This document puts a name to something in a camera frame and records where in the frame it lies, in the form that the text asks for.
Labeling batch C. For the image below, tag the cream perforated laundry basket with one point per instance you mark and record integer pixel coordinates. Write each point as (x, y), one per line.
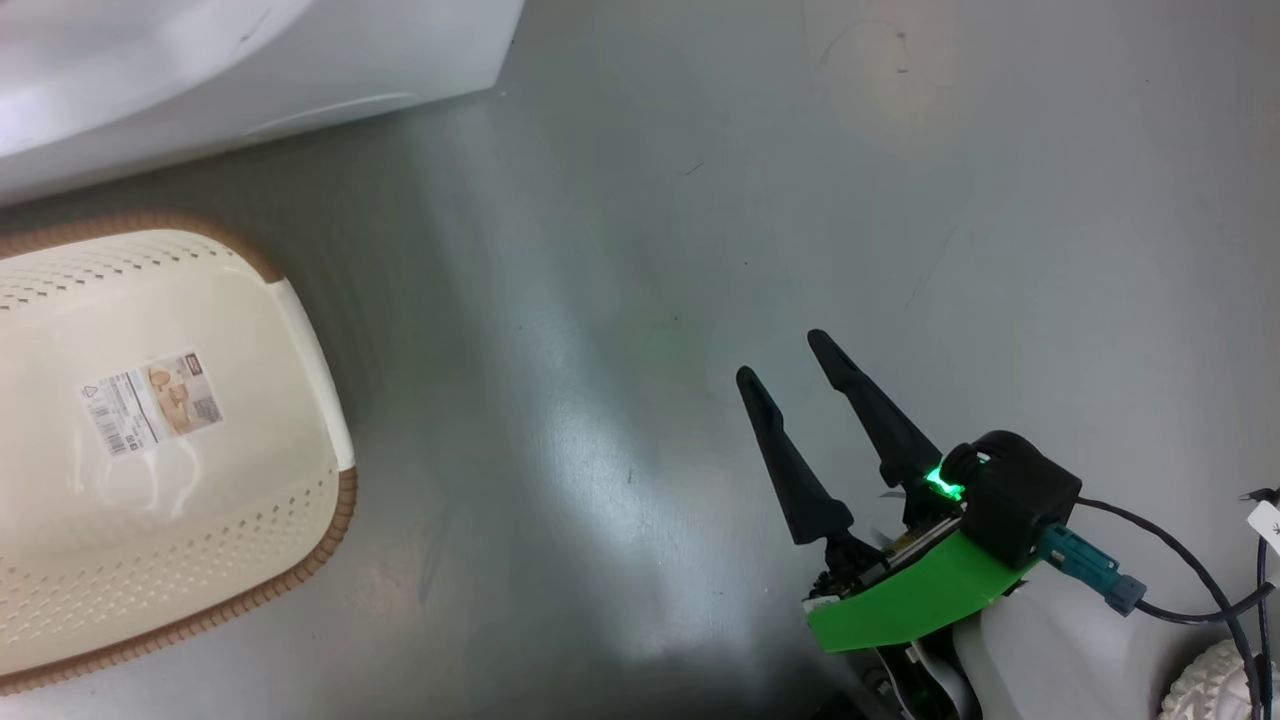
(200, 520)

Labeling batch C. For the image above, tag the white front-load washing machine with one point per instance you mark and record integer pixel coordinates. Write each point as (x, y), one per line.
(350, 60)

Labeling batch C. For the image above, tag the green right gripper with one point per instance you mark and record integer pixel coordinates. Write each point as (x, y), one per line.
(920, 600)

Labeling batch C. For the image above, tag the white textured round object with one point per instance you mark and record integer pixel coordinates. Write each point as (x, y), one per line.
(1205, 690)

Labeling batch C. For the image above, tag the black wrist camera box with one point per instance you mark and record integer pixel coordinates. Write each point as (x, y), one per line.
(1020, 500)

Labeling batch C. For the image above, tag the basket product label sticker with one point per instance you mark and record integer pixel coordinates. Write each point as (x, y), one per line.
(150, 400)

